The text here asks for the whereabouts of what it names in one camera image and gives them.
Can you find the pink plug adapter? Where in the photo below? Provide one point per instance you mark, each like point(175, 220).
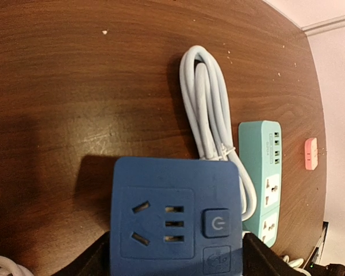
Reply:
point(311, 153)

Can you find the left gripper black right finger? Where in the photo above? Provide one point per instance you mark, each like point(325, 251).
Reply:
point(259, 259)

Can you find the right aluminium frame post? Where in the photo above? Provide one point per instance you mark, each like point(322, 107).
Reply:
point(325, 26)

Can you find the dark blue plug adapter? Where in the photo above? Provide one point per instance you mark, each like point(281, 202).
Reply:
point(175, 217)

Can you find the teal usb power strip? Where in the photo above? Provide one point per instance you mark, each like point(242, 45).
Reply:
point(260, 150)

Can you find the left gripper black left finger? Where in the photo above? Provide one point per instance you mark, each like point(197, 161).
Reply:
point(95, 260)

